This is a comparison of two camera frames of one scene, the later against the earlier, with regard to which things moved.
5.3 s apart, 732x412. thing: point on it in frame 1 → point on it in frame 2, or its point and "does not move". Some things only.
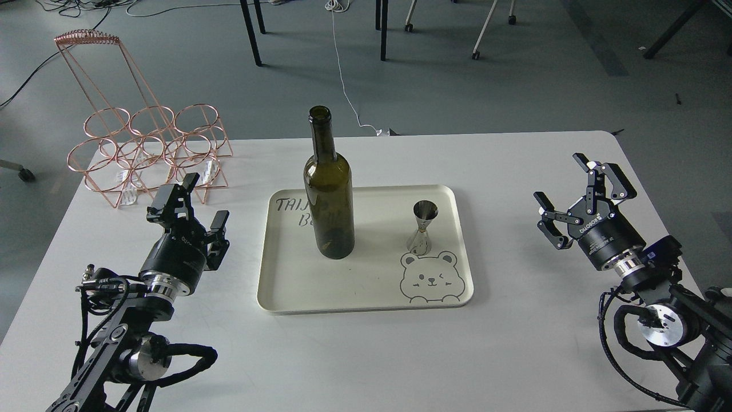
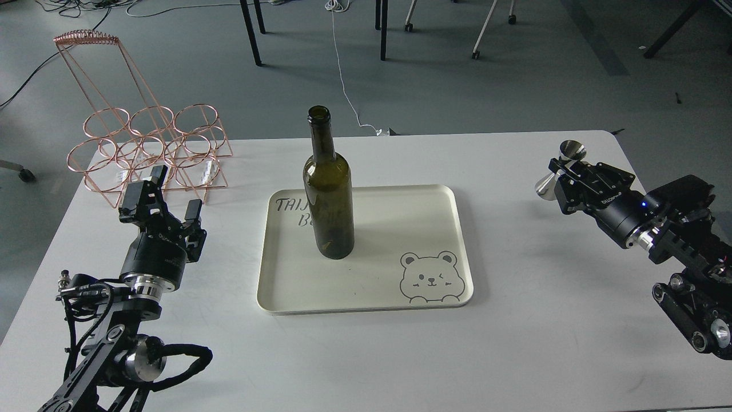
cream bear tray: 381,273 does not move
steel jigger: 424,210 → 571,151
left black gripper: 178,261 → 157,259
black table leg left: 253,38 does not move
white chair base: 476,55 does not move
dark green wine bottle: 329,187 does not move
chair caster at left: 24,174 does not move
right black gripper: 602,232 → 580,185
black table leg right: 384,27 does not move
